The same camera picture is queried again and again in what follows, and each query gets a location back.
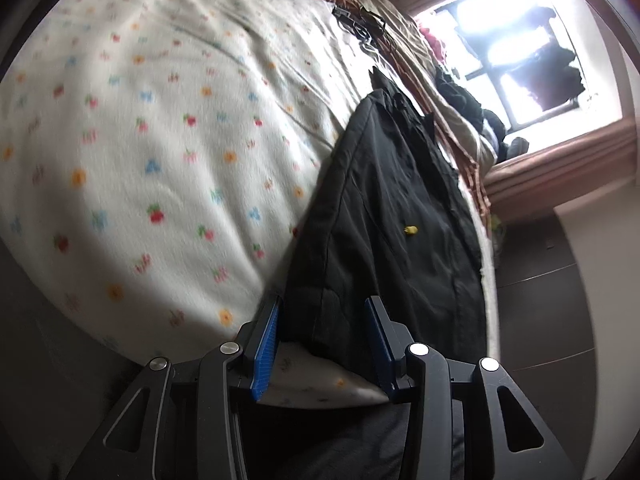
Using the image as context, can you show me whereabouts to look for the white floral bed sheet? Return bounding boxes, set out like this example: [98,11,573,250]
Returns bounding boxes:
[0,0,501,408]

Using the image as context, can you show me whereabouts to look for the pile of black clothes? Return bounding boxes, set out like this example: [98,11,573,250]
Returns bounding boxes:
[432,65,486,131]

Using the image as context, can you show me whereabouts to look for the red clothes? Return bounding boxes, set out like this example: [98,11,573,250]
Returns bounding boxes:
[417,22,451,61]

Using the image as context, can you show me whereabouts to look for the black straps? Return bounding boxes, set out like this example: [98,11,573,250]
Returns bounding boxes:
[332,5,388,53]

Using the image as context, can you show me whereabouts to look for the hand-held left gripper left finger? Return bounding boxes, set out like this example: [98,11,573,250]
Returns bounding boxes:
[65,296,283,480]

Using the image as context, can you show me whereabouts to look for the dark clothes pile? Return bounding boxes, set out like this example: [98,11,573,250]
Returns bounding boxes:
[482,110,531,161]

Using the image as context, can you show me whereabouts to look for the black shirt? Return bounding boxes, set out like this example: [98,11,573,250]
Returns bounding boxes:
[280,67,488,361]

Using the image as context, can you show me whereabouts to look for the beige duvet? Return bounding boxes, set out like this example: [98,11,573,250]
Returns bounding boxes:
[345,0,501,166]

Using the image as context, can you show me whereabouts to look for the window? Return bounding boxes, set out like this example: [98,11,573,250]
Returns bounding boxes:
[430,0,623,126]

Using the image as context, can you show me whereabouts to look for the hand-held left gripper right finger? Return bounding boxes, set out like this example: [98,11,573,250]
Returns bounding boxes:
[364,296,583,480]

